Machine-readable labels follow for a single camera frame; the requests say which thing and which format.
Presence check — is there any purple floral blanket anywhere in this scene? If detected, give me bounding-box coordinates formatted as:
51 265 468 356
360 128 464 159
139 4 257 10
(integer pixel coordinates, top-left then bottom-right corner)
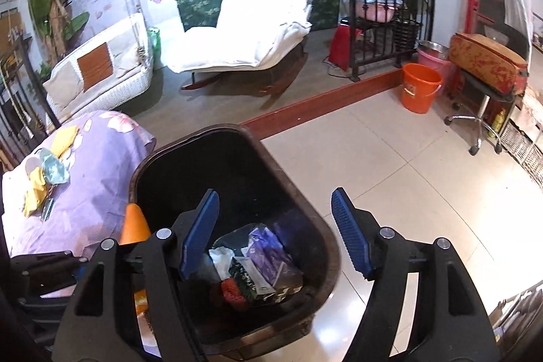
2 110 157 299

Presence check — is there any beige cushion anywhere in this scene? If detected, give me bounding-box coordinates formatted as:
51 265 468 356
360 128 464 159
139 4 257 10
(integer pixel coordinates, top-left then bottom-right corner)
42 59 86 100
106 32 143 78

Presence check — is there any white wicker basket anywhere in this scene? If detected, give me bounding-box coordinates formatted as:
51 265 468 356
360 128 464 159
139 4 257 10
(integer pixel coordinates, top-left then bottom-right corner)
498 120 543 191

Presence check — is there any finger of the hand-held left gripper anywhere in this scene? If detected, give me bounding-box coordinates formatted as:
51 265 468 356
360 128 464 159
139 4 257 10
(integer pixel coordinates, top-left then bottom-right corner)
11 249 90 292
19 293 75 324

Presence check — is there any dark brown waste bin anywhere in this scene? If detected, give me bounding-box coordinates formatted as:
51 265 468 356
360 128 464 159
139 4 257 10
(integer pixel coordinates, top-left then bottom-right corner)
127 123 342 360

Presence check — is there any yellow cloth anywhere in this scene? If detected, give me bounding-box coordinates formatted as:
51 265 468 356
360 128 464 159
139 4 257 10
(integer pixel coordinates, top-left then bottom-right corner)
22 167 48 217
49 125 81 159

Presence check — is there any chrome base stool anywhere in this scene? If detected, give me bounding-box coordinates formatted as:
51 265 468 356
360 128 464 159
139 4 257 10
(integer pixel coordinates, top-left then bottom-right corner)
445 67 522 156

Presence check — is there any yellow bottle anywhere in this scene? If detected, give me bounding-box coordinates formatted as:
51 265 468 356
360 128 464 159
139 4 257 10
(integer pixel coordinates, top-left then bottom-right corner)
488 110 507 140

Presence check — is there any green drink carton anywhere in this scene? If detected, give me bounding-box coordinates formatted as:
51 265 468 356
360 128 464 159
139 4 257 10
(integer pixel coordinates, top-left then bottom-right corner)
228 256 276 303

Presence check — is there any green floral counter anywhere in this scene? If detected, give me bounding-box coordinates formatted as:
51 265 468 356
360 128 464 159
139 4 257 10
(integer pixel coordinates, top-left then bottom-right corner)
176 0 344 33

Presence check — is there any brown cushion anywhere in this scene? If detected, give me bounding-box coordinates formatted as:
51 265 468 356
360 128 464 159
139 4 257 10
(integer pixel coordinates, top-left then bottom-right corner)
77 44 112 92

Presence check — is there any black iron bed frame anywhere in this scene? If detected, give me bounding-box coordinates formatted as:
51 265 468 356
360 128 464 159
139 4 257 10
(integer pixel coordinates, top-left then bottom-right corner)
0 35 62 172

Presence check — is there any steel basin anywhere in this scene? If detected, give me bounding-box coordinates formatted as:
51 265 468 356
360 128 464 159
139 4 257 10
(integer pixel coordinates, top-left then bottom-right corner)
416 40 450 61

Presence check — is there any white padded armchair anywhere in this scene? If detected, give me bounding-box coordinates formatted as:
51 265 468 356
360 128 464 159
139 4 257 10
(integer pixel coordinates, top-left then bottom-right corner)
163 0 313 97

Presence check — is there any red orange snack packet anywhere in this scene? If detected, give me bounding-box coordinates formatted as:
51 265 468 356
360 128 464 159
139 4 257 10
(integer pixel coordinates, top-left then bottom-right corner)
221 277 249 309

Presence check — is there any purple plastic wrapper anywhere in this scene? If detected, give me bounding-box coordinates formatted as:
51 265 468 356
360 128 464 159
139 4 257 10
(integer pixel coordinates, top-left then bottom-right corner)
246 224 304 290

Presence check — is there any red bag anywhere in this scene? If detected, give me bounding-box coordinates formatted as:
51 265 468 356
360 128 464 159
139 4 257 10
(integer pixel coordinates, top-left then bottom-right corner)
329 18 361 70

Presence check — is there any pink wash basin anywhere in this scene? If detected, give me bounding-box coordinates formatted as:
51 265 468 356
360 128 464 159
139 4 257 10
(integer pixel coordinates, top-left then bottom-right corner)
355 0 406 23

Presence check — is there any white wicker swing sofa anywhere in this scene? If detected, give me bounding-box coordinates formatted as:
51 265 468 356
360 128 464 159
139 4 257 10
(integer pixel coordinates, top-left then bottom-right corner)
42 12 154 121

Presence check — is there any pink bucket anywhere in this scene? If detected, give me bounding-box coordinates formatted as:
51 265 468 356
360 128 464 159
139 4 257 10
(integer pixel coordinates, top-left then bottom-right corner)
418 48 454 91

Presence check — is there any black iron rack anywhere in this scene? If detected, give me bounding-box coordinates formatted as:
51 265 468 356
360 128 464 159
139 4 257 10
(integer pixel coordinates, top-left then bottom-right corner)
348 0 437 80

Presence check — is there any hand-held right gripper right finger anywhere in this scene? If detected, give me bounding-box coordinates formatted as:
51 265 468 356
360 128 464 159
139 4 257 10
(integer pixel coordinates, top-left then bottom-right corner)
331 187 495 362

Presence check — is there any orange bucket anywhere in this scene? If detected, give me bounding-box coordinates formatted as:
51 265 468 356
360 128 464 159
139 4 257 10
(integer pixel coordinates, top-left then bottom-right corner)
401 63 443 114

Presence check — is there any green plastic bag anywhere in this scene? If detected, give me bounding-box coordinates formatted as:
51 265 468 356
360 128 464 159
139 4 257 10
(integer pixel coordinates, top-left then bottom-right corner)
146 27 162 70

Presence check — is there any orange patterned case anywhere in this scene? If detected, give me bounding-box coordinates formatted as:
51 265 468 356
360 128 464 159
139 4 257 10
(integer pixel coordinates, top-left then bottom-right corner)
449 32 530 95

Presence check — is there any white tissue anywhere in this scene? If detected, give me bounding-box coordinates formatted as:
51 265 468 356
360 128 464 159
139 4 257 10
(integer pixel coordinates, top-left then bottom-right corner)
209 247 235 280

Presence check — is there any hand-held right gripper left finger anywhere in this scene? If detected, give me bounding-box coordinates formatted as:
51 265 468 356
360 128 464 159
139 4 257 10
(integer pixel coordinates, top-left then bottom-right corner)
51 189 221 362

